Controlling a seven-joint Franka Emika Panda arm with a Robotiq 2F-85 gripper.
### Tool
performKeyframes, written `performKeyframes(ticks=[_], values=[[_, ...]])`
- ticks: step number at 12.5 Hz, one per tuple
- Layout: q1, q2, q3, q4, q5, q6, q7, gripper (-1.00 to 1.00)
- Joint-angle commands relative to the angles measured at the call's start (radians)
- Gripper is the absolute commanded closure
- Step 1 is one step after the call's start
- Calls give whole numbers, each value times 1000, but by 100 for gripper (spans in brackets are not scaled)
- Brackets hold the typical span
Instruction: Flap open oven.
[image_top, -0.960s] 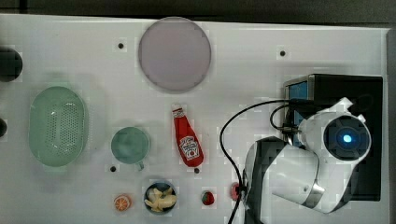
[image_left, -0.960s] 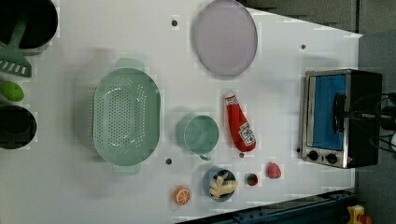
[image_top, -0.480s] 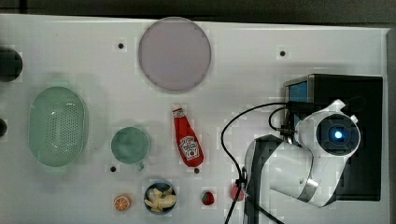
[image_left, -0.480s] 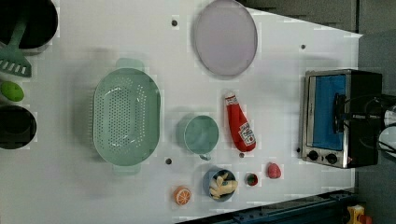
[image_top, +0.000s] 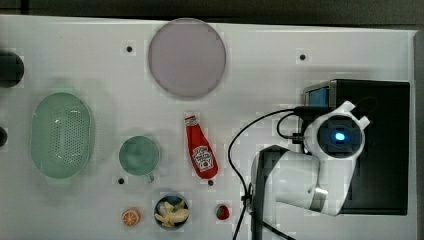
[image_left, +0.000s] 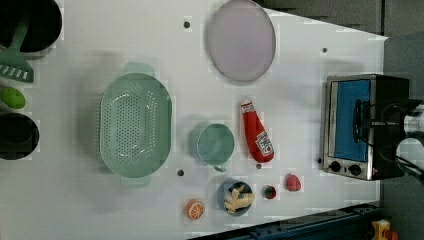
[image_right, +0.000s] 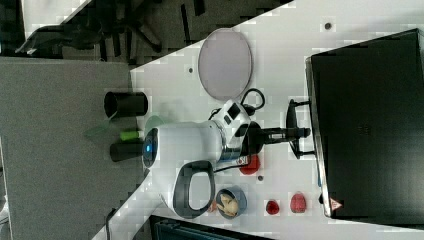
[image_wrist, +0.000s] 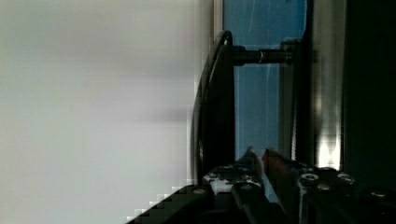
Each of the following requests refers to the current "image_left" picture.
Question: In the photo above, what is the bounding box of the red toy strawberry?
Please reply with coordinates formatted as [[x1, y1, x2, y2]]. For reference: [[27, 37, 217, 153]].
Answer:
[[286, 174, 302, 192]]

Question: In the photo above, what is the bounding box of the silver toaster oven blue door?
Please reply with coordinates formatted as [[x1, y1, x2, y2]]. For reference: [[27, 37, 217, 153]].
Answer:
[[322, 74, 409, 181]]

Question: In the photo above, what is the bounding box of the orange slice toy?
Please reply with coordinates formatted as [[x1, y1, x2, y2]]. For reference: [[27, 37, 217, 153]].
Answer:
[[185, 199, 205, 220]]

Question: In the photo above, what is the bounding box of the grey round plate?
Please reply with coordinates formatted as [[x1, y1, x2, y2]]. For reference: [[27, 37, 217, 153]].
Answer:
[[207, 0, 276, 81]]

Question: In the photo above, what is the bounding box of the green perforated colander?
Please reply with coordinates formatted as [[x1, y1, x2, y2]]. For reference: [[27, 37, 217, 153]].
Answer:
[[99, 62, 172, 189]]

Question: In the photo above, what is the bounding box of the blue bowl with fries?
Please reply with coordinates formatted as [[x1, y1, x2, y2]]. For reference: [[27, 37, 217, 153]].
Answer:
[[217, 179, 255, 217]]

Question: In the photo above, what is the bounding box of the black pot lower left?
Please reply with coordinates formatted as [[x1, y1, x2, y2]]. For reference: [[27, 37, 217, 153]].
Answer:
[[0, 112, 40, 160]]

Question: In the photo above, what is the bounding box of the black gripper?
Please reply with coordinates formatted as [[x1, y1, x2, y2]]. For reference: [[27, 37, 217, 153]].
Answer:
[[353, 99, 420, 143]]

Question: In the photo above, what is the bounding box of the black pot upper left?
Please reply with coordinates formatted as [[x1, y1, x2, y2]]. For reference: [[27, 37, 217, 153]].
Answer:
[[0, 0, 62, 53]]

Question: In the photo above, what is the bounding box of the red ketchup bottle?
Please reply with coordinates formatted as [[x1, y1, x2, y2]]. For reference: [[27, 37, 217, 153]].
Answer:
[[241, 99, 275, 163]]

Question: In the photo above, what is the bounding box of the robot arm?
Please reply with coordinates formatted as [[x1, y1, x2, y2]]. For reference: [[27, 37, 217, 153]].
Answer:
[[353, 99, 423, 183]]

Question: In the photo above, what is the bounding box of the black pot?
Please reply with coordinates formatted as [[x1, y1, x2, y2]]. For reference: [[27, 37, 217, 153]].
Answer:
[[0, 0, 62, 53], [0, 112, 40, 160]]

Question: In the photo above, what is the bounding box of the green toy fruit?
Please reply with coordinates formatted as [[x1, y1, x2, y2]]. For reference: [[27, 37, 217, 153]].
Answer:
[[1, 87, 26, 109]]

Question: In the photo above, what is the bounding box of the small red green toy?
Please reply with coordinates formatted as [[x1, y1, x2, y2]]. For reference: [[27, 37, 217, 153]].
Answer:
[[263, 185, 277, 200]]

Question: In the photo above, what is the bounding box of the green slotted spatula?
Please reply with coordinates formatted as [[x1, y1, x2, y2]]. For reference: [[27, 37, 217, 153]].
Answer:
[[0, 14, 34, 83]]

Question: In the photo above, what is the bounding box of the green mug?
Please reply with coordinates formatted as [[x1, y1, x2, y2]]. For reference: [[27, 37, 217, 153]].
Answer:
[[195, 123, 235, 172]]

